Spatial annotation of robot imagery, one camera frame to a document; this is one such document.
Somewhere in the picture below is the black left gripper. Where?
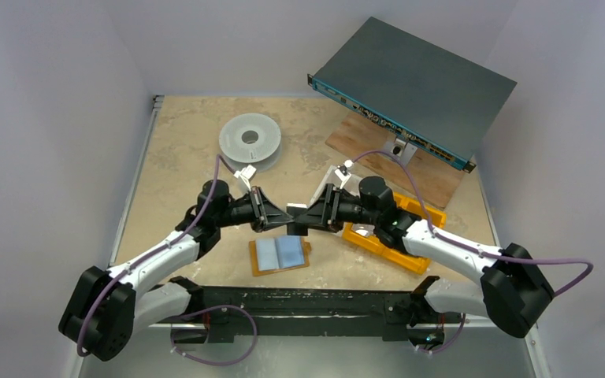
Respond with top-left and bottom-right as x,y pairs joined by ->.
215,186 -> 294,233

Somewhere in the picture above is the yellow leather card holder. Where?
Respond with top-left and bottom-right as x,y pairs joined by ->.
248,235 -> 312,276

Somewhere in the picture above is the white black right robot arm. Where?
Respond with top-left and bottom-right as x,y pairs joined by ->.
293,176 -> 555,338

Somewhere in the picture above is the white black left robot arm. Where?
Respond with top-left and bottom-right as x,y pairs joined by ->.
58,177 -> 294,361

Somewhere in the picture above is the white card in bin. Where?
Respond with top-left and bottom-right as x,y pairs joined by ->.
351,224 -> 374,238

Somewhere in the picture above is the white plastic bin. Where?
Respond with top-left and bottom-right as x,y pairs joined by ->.
308,165 -> 363,206

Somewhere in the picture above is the yellow plastic bin middle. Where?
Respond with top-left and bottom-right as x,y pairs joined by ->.
341,223 -> 386,255

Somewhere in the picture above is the yellow plastic bin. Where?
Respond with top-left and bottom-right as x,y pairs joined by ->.
341,223 -> 386,255
382,193 -> 447,275

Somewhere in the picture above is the white filament spool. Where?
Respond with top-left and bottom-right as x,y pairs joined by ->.
219,113 -> 282,172

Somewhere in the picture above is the brown wooden board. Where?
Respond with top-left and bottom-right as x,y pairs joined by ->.
325,113 -> 465,209

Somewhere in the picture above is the yellow plastic bin right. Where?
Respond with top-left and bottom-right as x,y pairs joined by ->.
382,193 -> 447,275

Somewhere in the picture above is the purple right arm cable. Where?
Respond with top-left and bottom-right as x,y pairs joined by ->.
349,151 -> 595,298

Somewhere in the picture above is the grey metal stand bracket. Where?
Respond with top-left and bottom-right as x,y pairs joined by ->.
381,135 -> 418,167

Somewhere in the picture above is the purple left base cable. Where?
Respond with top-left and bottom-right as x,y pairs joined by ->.
169,303 -> 259,366

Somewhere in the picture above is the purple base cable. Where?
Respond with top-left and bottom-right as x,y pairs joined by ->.
169,303 -> 259,366
414,313 -> 468,356

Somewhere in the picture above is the aluminium frame rail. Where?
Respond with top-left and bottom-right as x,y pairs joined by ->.
108,94 -> 165,266

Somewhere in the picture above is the blue grey network switch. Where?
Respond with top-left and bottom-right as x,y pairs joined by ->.
307,17 -> 517,172

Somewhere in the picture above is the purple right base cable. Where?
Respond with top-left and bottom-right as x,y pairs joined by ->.
414,313 -> 468,356

